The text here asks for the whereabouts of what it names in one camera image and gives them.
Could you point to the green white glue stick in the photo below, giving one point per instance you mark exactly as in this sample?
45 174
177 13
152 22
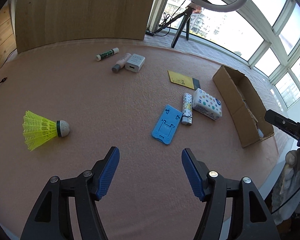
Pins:
107 54

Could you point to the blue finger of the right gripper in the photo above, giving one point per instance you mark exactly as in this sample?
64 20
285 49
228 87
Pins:
280 122

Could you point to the white usb charger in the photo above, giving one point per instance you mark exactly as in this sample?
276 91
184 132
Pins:
135 63

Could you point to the gloved right hand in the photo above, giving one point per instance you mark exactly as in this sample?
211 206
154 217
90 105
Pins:
285 198

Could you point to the yellow black ruler card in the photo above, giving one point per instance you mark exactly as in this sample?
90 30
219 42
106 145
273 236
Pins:
183 80

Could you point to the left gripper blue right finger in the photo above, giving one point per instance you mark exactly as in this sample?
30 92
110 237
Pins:
250 217

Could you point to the large light wooden board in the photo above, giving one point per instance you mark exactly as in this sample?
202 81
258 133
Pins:
42 22

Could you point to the black tripod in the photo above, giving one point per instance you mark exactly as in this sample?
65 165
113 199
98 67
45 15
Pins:
185 23

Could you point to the black inline cable switch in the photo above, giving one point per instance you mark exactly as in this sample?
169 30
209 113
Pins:
149 33

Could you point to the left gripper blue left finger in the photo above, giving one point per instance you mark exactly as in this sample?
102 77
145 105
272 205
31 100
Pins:
50 216

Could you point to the blue plastic phone stand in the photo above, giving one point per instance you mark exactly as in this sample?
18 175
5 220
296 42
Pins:
167 125

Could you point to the patterned white lighter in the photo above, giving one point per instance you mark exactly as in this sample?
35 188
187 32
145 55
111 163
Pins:
186 118

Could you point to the yellow plastic shuttlecock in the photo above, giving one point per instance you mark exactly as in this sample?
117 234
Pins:
37 130

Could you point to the brown cardboard box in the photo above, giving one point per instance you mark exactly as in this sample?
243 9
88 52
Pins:
244 104

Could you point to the pine slat wooden panel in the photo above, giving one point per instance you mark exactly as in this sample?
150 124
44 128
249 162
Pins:
7 38

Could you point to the small pink grey-capped bottle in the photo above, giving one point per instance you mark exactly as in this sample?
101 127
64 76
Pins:
121 63

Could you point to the patterned white tissue pack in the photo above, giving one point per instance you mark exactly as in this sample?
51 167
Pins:
206 104

